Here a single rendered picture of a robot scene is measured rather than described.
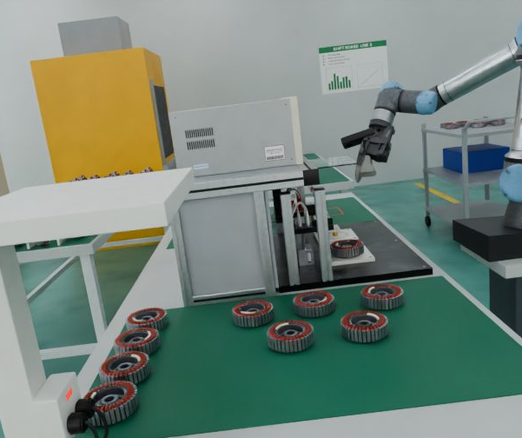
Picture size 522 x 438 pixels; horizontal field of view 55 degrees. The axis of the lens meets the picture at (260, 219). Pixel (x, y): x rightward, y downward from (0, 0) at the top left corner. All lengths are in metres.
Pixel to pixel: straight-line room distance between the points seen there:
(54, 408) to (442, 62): 6.97
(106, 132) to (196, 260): 3.88
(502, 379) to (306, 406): 0.38
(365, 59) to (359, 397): 6.35
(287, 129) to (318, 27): 5.56
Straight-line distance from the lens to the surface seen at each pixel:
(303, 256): 1.69
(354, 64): 7.12
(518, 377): 1.12
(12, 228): 0.76
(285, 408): 1.02
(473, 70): 1.83
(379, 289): 1.45
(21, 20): 7.60
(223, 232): 1.48
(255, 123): 1.56
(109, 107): 5.28
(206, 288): 1.53
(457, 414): 1.01
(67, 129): 5.41
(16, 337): 0.89
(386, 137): 1.73
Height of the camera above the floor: 1.32
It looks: 13 degrees down
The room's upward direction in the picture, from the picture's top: 7 degrees counter-clockwise
